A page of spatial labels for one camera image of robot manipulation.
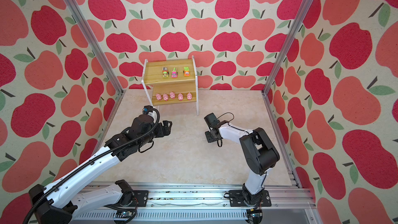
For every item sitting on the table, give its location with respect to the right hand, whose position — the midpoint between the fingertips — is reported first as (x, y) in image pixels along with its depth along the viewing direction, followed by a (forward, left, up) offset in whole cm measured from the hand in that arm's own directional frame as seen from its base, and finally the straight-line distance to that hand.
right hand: (215, 135), depth 96 cm
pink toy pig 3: (+16, +29, +17) cm, 37 cm away
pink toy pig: (+13, +37, +18) cm, 43 cm away
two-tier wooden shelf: (+12, +26, +32) cm, 43 cm away
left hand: (-9, +24, +22) cm, 34 cm away
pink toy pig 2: (+14, +32, +18) cm, 39 cm away
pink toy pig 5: (+15, +18, +18) cm, 30 cm away
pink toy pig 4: (+15, +23, +17) cm, 33 cm away
